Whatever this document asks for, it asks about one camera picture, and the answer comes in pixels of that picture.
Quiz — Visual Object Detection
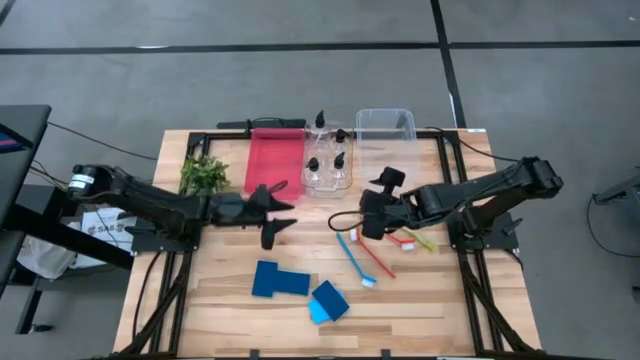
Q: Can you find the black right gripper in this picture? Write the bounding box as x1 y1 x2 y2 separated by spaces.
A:
358 167 421 240

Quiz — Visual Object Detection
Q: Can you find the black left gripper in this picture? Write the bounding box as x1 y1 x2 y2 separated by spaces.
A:
207 184 298 250

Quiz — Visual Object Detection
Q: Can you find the blue kitchen sponge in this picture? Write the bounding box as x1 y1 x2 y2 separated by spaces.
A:
311 279 351 323
251 259 279 299
306 288 346 327
273 270 312 297

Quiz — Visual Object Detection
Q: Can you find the yellow-green dish brush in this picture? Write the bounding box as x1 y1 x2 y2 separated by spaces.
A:
402 227 439 253

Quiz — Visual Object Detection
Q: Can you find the blue dish brush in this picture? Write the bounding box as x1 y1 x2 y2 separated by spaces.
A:
335 231 378 290

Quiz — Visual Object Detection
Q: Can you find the long red dish brush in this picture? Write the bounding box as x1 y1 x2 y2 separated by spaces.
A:
348 227 397 280

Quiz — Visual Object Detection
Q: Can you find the short red dish brush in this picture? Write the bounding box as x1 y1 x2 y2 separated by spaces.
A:
387 232 416 251

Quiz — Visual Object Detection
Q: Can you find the pink plastic tray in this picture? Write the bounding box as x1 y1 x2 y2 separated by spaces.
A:
243 127 307 202

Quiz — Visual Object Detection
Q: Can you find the clear plastic organizer tray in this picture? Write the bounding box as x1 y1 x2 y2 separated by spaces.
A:
299 127 357 194

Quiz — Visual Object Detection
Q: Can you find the green plant in white pot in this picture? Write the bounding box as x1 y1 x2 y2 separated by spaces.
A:
178 153 231 197

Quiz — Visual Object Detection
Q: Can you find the clear plastic storage bin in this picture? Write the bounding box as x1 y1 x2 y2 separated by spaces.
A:
354 108 419 184

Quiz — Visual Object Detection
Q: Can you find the black power strip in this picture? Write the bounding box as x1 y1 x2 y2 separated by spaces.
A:
216 117 308 131

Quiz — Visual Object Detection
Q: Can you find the white printed paper sheet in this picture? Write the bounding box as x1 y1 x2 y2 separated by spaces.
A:
79 208 137 242

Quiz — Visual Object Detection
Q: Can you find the white plastic bag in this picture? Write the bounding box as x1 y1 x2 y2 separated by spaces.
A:
17 234 76 280

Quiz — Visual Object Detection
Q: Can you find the grey stand foot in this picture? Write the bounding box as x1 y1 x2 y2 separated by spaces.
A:
592 167 640 207

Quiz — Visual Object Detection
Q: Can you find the black desk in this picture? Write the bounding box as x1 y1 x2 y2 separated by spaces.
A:
0 103 134 336

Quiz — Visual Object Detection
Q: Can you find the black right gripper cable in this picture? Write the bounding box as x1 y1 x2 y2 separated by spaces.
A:
327 209 374 234

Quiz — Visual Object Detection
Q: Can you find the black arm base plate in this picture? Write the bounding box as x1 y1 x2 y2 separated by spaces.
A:
130 219 201 253
446 209 521 251

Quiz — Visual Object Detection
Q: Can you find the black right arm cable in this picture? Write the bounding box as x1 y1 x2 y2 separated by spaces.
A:
424 126 522 164

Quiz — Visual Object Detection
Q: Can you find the black floor cable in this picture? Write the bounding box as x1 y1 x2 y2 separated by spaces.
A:
47 121 159 162

